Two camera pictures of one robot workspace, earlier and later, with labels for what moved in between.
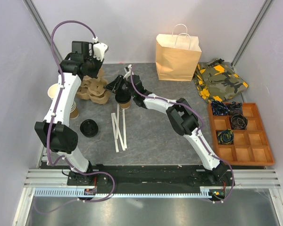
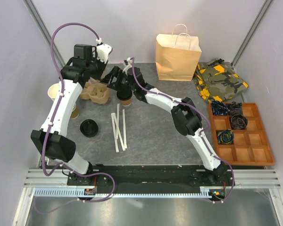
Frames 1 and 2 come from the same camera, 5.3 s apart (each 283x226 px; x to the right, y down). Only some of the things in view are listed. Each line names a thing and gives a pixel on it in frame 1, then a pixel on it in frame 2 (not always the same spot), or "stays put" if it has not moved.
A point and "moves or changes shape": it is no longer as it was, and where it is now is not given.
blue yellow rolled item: x=226 y=136 stays put
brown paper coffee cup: x=125 y=105 moves or changes shape
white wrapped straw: x=114 y=125 stays put
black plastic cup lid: x=123 y=98 moves or changes shape
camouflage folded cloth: x=216 y=80 stays put
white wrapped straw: x=124 y=129 stays put
